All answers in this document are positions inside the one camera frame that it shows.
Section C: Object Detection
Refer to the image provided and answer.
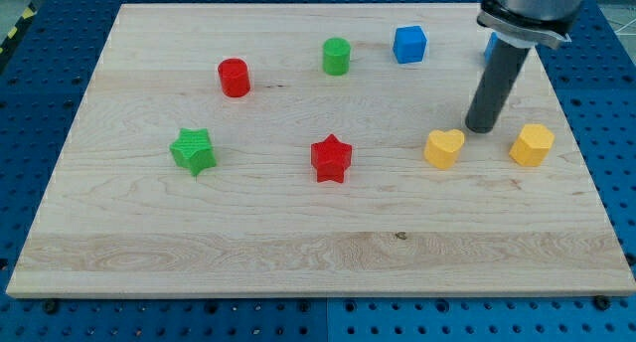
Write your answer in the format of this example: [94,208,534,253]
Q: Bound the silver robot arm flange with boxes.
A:
[477,0,583,50]

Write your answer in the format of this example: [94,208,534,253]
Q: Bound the red cylinder block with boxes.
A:
[218,58,250,97]

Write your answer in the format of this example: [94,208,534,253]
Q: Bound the green star block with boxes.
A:
[169,128,217,177]

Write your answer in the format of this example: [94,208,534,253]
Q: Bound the light wooden board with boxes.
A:
[7,4,635,298]

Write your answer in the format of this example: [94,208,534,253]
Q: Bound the blue block behind rod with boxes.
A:
[484,32,498,62]

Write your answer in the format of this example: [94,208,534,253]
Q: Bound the blue cube block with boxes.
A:
[393,26,427,64]

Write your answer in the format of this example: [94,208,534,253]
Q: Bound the green cylinder block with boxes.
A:
[322,37,351,76]

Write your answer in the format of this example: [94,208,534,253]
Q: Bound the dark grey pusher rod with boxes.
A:
[465,39,530,133]

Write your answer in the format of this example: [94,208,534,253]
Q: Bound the red star block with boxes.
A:
[310,134,353,183]

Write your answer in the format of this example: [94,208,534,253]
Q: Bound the yellow heart block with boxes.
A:
[423,129,465,170]

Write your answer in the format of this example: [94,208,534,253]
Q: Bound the yellow hexagon block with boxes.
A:
[509,123,556,167]

